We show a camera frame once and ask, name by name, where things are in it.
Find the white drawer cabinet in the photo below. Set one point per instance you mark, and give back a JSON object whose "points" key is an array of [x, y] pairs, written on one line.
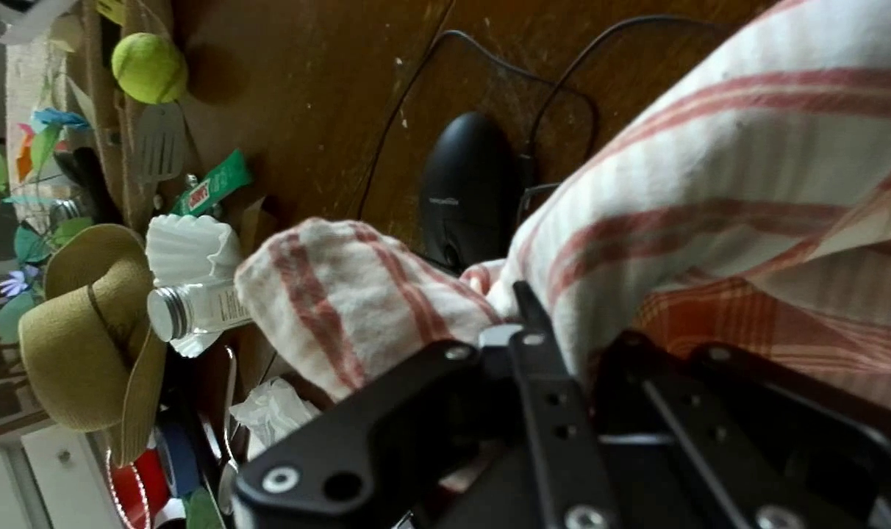
{"points": [[33, 487]]}

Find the yellow-green tennis ball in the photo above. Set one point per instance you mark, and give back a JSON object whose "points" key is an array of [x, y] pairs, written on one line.
{"points": [[148, 67]]}

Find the olive felt hat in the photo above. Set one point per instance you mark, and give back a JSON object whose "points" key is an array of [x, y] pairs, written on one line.
{"points": [[72, 362]]}

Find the red round container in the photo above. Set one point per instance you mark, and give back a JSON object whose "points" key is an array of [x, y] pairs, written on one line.
{"points": [[139, 487]]}

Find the red striped white towel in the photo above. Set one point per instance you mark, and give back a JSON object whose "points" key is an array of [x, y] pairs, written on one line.
{"points": [[738, 167]]}

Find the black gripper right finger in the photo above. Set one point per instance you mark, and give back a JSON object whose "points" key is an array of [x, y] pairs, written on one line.
{"points": [[738, 443]]}

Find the green snack packet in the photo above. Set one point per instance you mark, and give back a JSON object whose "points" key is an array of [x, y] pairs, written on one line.
{"points": [[211, 184]]}

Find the white plastic bottle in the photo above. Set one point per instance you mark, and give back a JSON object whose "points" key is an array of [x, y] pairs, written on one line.
{"points": [[195, 312]]}

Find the black computer mouse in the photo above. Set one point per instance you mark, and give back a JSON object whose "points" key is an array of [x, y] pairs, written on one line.
{"points": [[469, 187]]}

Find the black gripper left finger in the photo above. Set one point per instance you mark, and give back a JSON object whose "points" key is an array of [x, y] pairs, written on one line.
{"points": [[550, 393]]}

